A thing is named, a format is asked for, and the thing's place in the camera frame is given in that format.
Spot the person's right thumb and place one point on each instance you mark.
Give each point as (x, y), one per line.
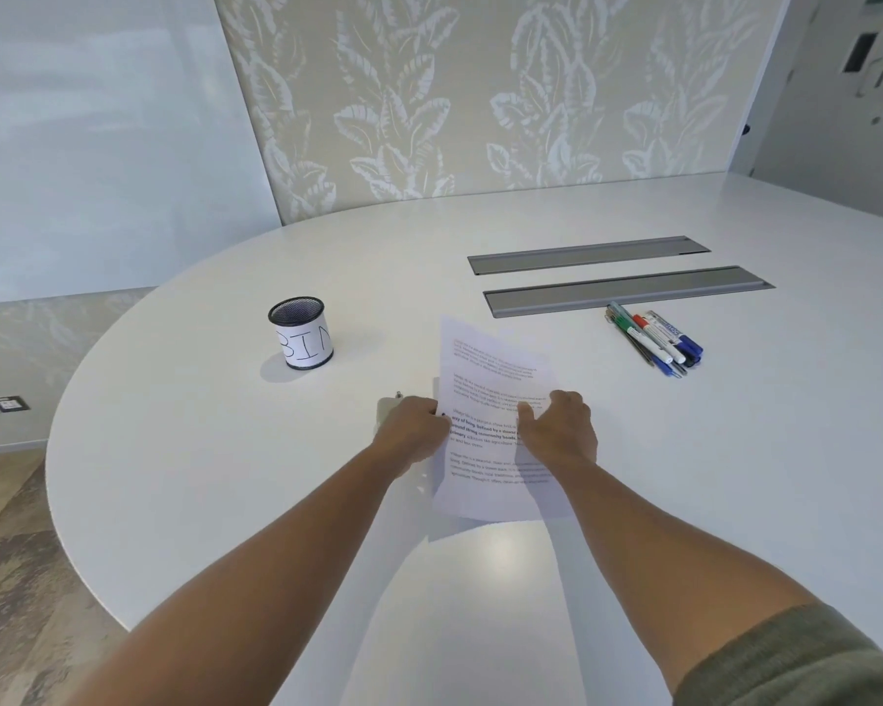
(526, 419)

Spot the person's left fingers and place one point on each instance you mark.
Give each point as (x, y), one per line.
(438, 430)

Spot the green capped white marker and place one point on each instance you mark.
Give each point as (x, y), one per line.
(628, 324)

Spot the blue capped white marker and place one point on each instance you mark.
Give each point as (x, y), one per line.
(678, 336)

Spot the grey stapler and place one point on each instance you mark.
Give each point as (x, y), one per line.
(391, 413)

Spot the red capped white marker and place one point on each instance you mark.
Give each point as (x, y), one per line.
(658, 339)

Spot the black wall panel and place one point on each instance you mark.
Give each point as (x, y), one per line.
(861, 52)

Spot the white printed paper sheet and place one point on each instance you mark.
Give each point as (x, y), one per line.
(489, 367)

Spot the person's right forearm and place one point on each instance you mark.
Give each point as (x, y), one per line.
(669, 536)

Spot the black floor socket plate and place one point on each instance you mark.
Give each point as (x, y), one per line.
(7, 404)

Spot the black mesh cup white label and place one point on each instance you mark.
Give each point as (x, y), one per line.
(303, 338)

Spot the dark blue pen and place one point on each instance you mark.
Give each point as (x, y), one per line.
(647, 354)

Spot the person's left forearm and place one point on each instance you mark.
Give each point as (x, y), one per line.
(265, 580)

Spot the person's right hand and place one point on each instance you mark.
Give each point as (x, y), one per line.
(565, 432)

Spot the olive green sleeve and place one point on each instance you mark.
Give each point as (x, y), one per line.
(802, 661)

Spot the black pen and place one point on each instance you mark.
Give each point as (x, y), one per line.
(666, 366)

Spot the person's left hand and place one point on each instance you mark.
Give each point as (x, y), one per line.
(410, 433)

